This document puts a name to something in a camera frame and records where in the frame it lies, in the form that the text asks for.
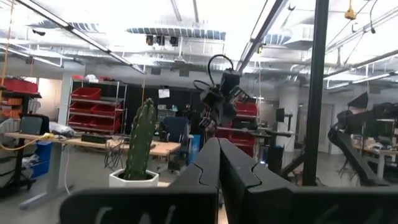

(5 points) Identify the black box device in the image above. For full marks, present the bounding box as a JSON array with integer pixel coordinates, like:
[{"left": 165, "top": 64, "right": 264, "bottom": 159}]
[{"left": 81, "top": 133, "right": 108, "bottom": 144}]

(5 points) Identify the white plant pot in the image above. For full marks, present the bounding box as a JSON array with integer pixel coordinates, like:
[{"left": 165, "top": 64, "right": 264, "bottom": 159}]
[{"left": 108, "top": 167, "right": 160, "bottom": 189}]

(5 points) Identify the white plastic bag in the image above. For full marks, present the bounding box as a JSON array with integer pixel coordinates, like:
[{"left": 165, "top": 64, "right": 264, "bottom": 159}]
[{"left": 49, "top": 121, "right": 75, "bottom": 138}]

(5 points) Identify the metal shelf rack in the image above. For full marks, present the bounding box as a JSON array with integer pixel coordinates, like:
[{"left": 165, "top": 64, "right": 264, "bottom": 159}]
[{"left": 67, "top": 77, "right": 128, "bottom": 136}]

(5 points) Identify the yellow hanging plug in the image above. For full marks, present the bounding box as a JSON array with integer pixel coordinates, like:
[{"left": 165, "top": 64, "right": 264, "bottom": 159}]
[{"left": 344, "top": 0, "right": 357, "bottom": 21}]

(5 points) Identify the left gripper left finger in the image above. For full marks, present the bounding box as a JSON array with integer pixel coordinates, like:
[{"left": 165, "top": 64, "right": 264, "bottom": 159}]
[{"left": 170, "top": 138, "right": 221, "bottom": 189}]

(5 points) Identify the black frame brace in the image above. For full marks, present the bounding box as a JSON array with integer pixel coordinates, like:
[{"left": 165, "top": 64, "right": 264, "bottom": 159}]
[{"left": 327, "top": 127, "right": 389, "bottom": 187}]

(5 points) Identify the green cactus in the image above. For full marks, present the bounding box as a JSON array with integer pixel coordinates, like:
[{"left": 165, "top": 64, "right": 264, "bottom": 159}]
[{"left": 124, "top": 98, "right": 158, "bottom": 181}]

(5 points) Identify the grey monitor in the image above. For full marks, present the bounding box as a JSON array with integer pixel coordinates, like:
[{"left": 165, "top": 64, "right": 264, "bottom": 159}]
[{"left": 19, "top": 114, "right": 50, "bottom": 136}]

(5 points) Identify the black cable bundle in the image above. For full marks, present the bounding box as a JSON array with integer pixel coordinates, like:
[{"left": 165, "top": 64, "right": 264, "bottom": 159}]
[{"left": 103, "top": 138, "right": 128, "bottom": 171}]

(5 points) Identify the blue office chair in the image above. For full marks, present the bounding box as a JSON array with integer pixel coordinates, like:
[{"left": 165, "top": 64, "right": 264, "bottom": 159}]
[{"left": 158, "top": 116, "right": 190, "bottom": 172}]

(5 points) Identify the wooden work table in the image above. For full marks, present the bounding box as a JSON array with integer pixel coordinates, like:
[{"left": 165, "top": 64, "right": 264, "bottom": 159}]
[
  {"left": 4, "top": 132, "right": 182, "bottom": 210},
  {"left": 353, "top": 142, "right": 398, "bottom": 180}
]

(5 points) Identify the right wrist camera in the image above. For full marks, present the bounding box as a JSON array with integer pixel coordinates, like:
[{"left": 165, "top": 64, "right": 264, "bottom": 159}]
[{"left": 220, "top": 70, "right": 242, "bottom": 98}]

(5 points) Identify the blue storage bin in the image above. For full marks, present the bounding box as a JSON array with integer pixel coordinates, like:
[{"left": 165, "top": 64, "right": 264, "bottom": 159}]
[
  {"left": 29, "top": 141, "right": 53, "bottom": 180},
  {"left": 188, "top": 133, "right": 203, "bottom": 164}
]

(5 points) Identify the yellow hanging cable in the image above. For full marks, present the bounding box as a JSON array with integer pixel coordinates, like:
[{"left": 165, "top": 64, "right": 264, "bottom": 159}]
[{"left": 0, "top": 0, "right": 16, "bottom": 94}]

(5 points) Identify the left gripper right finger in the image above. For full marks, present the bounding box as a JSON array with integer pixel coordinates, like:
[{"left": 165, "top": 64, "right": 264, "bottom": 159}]
[{"left": 219, "top": 138, "right": 295, "bottom": 224}]

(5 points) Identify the black aluminium frame post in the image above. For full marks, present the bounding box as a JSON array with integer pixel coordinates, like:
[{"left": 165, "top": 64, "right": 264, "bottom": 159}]
[{"left": 302, "top": 0, "right": 330, "bottom": 187}]

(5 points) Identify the red storage bin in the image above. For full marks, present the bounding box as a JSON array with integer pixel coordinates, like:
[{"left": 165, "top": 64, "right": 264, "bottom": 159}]
[
  {"left": 0, "top": 78, "right": 39, "bottom": 94},
  {"left": 68, "top": 101, "right": 94, "bottom": 113},
  {"left": 89, "top": 117, "right": 122, "bottom": 133},
  {"left": 70, "top": 86, "right": 102, "bottom": 101},
  {"left": 68, "top": 114, "right": 91, "bottom": 128},
  {"left": 90, "top": 103, "right": 121, "bottom": 118},
  {"left": 235, "top": 101, "right": 258, "bottom": 118}
]

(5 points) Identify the dark shelf unit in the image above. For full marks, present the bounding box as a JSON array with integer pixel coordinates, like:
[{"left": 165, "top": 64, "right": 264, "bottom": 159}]
[{"left": 0, "top": 77, "right": 43, "bottom": 187}]

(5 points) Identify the ceiling light strip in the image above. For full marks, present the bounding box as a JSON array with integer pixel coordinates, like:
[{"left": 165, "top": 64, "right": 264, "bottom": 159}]
[
  {"left": 235, "top": 0, "right": 289, "bottom": 73},
  {"left": 14, "top": 0, "right": 147, "bottom": 75}
]

